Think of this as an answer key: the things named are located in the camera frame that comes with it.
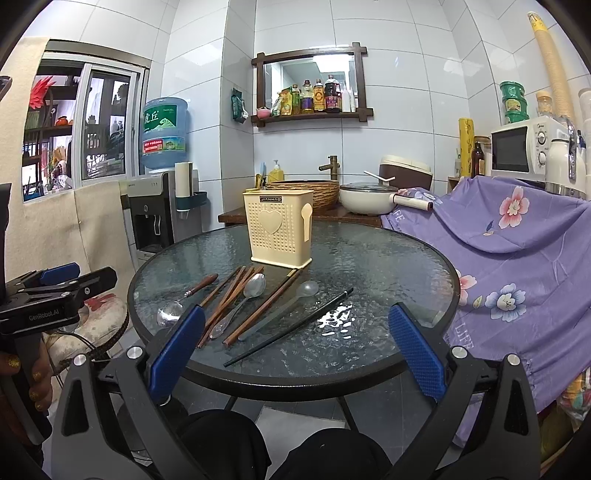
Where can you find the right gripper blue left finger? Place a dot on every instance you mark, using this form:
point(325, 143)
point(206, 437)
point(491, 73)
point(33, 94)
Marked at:
point(170, 350)

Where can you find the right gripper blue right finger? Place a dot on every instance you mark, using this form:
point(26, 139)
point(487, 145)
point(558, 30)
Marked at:
point(423, 351)

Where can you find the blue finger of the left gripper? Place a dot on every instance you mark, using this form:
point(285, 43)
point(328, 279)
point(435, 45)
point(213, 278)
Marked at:
point(95, 283)
point(59, 274)

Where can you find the translucent plastic spoon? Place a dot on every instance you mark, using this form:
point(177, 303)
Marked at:
point(305, 290)

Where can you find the wooden handle metal spoon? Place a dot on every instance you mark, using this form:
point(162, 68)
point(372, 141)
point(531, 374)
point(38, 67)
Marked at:
point(171, 312)

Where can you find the left hand yellow nails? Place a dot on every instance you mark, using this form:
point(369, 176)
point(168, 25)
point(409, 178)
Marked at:
point(40, 391)

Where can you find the round printed stool cushion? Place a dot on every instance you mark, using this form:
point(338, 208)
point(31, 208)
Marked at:
point(103, 321)

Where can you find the black gold-tip chopstick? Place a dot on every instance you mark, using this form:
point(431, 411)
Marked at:
point(263, 306)

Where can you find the water dispenser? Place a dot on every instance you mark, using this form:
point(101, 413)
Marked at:
point(162, 214)

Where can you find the round glass table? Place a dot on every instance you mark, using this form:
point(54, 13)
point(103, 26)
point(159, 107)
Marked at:
point(349, 349)

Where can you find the steel spoon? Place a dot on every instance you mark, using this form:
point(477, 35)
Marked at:
point(254, 287)

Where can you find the paper cup stack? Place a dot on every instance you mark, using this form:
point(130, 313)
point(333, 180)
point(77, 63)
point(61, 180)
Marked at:
point(183, 179)

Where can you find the purple floral cloth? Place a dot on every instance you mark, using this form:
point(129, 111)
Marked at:
point(522, 256)

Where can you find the blue water jug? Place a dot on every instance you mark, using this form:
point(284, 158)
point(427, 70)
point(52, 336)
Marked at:
point(164, 128)

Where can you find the cream plastic utensil holder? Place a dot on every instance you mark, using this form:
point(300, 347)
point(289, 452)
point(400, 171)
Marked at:
point(279, 223)

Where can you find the cream pot with lid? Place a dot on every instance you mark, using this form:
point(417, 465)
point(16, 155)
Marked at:
point(376, 200)

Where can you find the brown white rice cooker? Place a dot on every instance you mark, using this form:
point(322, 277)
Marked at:
point(405, 173)

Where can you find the woven pattern basin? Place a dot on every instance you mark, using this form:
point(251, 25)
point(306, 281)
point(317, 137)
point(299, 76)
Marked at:
point(325, 193)

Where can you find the brown glass bottle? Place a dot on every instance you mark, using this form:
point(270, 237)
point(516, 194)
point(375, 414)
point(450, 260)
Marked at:
point(478, 161)

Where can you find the yellow soap bottle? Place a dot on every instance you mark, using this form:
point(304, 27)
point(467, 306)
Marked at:
point(276, 174)

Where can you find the green hanging packet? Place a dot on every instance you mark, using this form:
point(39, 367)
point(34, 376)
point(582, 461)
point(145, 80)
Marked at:
point(238, 111)

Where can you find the brass faucet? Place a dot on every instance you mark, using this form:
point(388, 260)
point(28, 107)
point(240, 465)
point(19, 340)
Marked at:
point(332, 166)

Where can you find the white microwave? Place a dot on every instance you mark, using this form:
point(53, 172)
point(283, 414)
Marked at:
point(520, 150)

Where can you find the white kettle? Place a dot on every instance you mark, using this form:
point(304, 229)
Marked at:
point(565, 170)

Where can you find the yellow roll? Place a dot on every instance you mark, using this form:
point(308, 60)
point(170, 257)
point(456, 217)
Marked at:
point(467, 140)

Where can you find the green stacked containers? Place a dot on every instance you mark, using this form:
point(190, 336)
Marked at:
point(514, 104)

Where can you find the dark soy sauce bottle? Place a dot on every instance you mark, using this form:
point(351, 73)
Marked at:
point(332, 95)

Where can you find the tall beige roll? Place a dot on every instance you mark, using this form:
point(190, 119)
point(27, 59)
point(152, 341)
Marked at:
point(556, 73)

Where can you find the yellow oil bottle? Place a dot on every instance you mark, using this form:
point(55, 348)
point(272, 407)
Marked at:
point(318, 96)

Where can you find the wooden wall shelf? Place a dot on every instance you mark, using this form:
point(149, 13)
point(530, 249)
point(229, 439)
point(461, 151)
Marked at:
point(284, 83)

